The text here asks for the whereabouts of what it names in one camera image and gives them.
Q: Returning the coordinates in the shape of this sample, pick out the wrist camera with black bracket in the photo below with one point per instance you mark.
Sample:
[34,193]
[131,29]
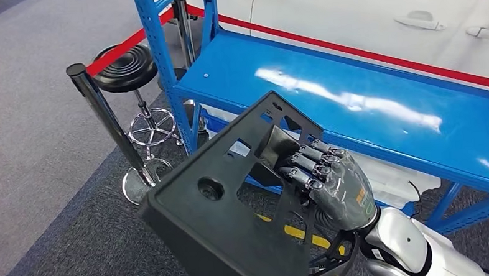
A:
[354,252]

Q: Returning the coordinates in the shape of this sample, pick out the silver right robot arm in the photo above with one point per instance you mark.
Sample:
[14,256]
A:
[401,237]

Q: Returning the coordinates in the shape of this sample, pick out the black stanchion with chrome base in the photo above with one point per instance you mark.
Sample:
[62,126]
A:
[103,110]

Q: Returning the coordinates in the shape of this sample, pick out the blue metal shelf rack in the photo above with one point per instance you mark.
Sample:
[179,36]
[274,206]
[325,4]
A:
[245,71]

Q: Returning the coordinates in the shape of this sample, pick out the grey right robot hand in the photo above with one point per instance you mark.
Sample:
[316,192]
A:
[346,194]

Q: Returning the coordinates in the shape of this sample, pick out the yellow floor tape square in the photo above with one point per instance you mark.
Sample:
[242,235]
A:
[298,233]

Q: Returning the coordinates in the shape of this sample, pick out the black stanchion with dark base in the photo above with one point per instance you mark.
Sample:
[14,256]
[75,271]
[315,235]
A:
[183,28]

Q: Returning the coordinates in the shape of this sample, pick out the black round stool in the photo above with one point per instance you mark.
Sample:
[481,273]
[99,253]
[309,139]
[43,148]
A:
[126,68]

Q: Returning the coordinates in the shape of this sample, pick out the black plastic plate bracket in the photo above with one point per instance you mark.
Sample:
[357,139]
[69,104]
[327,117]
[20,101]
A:
[182,222]

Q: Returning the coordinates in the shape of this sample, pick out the white car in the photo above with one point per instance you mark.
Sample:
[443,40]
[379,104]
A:
[325,14]

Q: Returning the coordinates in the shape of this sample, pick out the red barrier belt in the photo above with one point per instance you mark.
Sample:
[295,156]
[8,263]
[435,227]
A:
[121,51]
[348,50]

